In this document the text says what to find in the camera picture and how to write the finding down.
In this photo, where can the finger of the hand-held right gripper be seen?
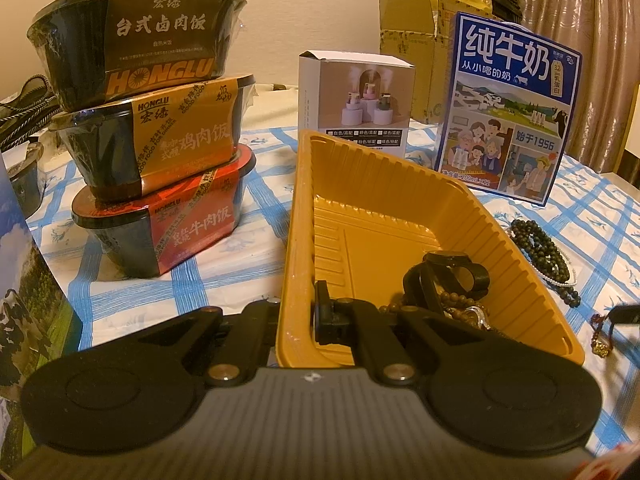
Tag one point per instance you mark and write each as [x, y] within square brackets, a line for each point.
[627, 313]

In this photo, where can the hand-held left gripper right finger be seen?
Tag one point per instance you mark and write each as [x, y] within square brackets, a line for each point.
[332, 320]

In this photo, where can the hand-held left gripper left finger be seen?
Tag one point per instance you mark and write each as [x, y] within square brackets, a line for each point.
[265, 320]

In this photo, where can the yellow plastic tray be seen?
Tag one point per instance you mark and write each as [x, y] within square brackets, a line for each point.
[375, 240]

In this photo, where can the black watch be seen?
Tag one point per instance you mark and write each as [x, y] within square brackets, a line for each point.
[452, 259]

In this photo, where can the silver pendant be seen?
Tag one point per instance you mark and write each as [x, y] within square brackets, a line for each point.
[477, 316]

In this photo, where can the red label instant rice bowl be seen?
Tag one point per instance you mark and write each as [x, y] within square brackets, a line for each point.
[190, 230]

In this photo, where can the gold label instant rice bowl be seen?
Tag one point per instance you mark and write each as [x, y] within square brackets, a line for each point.
[175, 150]

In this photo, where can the small white product box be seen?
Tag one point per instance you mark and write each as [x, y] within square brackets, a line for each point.
[350, 110]

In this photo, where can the cow landscape milk carton box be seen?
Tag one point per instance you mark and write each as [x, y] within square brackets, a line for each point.
[30, 285]

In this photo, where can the blue illustrated milk carton box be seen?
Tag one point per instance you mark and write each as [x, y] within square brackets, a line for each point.
[500, 110]

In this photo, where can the brown cardboard box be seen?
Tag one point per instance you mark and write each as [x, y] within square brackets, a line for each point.
[400, 75]

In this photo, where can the dark round pot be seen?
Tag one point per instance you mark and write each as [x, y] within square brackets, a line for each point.
[25, 185]

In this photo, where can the beige patterned curtain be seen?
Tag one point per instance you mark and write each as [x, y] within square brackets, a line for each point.
[590, 25]

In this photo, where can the black instant rice bowl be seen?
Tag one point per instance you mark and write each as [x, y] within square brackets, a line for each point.
[140, 35]

